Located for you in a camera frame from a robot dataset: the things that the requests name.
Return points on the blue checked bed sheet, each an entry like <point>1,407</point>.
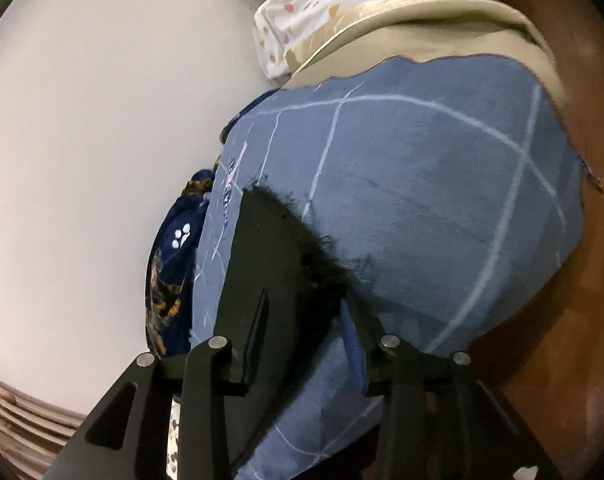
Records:
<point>422,185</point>

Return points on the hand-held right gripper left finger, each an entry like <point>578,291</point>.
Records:
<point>207,375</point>

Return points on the black pants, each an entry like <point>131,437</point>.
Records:
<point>282,260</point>

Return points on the beige mattress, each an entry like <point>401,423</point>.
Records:
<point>432,30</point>

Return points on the beige pleated curtain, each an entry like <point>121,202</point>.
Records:
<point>17,425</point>

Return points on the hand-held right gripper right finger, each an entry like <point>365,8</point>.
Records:
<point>353,342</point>

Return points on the navy dog print blanket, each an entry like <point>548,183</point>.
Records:
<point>174,260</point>

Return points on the white floral pillow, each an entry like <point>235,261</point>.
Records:
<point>173,435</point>

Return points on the white dotted cloth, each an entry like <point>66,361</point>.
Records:
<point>322,5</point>

